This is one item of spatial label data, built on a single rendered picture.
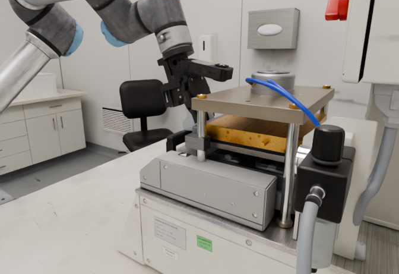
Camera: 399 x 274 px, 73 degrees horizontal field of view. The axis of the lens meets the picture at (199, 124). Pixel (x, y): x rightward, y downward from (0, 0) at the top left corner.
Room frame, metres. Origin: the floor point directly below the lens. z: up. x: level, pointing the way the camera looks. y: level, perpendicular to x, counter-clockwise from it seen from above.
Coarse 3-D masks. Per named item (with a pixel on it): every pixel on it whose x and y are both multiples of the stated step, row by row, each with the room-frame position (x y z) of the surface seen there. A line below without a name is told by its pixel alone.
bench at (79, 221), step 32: (128, 160) 1.04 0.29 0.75; (64, 192) 0.78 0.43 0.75; (96, 192) 0.78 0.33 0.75; (128, 192) 0.78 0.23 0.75; (0, 224) 0.61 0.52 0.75; (32, 224) 0.61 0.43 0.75; (64, 224) 0.61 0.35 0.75; (96, 224) 0.61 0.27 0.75; (0, 256) 0.50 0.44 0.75; (32, 256) 0.50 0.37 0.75; (64, 256) 0.50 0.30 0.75; (96, 256) 0.50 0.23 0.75
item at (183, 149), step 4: (180, 148) 0.59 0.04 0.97; (184, 148) 0.59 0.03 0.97; (188, 148) 0.59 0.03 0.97; (212, 148) 0.56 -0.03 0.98; (216, 148) 0.58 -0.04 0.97; (180, 152) 0.56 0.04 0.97; (184, 152) 0.56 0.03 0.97; (188, 152) 0.56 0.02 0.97; (192, 152) 0.51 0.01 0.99; (196, 152) 0.51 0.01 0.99; (208, 152) 0.55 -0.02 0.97; (276, 192) 0.38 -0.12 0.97; (280, 192) 0.38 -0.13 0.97; (276, 196) 0.38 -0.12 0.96; (280, 196) 0.38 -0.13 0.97; (276, 200) 0.38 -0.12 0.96; (280, 200) 0.38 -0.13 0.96; (292, 200) 0.37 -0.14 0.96; (276, 204) 0.38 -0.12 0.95; (292, 204) 0.37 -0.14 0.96; (276, 208) 0.38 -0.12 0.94; (292, 208) 0.37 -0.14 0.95; (292, 212) 0.37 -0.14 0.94
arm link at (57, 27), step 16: (48, 16) 0.86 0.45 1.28; (64, 16) 0.90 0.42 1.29; (32, 32) 0.86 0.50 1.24; (48, 32) 0.87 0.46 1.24; (64, 32) 0.89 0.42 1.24; (80, 32) 0.94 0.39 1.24; (32, 48) 0.85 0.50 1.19; (48, 48) 0.86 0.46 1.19; (64, 48) 0.91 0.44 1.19; (16, 64) 0.82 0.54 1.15; (32, 64) 0.84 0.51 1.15; (0, 80) 0.79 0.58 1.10; (16, 80) 0.81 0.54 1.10; (0, 96) 0.78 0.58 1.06; (16, 96) 0.83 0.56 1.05; (0, 112) 0.79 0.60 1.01
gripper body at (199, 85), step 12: (180, 48) 0.59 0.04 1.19; (192, 48) 0.62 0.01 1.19; (168, 60) 0.62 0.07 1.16; (168, 72) 0.62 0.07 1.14; (180, 72) 0.60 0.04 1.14; (168, 84) 0.60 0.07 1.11; (180, 84) 0.58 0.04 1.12; (192, 84) 0.58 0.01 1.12; (204, 84) 0.61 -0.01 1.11; (168, 96) 0.61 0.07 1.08; (180, 96) 0.58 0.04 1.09
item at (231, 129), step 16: (208, 128) 0.46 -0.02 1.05; (224, 128) 0.44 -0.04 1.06; (240, 128) 0.44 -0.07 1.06; (256, 128) 0.44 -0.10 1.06; (272, 128) 0.44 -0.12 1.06; (304, 128) 0.44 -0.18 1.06; (224, 144) 0.44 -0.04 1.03; (240, 144) 0.43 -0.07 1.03; (256, 144) 0.41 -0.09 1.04; (272, 144) 0.40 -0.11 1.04
